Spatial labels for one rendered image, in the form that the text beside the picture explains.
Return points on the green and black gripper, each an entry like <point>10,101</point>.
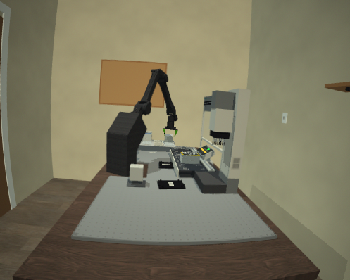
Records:
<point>170,126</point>

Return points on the yellow tip rack with grey top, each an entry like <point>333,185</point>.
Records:
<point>189,158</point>

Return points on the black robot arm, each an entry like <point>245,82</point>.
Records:
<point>144,106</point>

